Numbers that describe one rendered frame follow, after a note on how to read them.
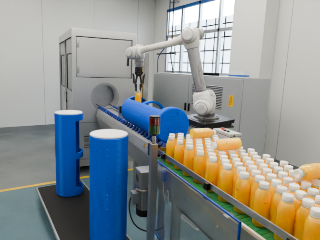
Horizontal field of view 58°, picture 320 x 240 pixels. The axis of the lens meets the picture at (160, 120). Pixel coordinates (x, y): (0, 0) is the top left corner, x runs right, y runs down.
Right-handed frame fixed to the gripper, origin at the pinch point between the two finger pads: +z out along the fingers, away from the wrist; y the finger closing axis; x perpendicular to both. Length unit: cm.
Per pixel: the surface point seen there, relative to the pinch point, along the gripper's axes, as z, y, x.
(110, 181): 61, 48, 78
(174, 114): 15, -1, 76
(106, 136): 29, 50, 75
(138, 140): 44, 12, 36
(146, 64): -24, -33, -62
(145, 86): 3, -33, -62
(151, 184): 46, 37, 124
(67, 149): 65, 65, -28
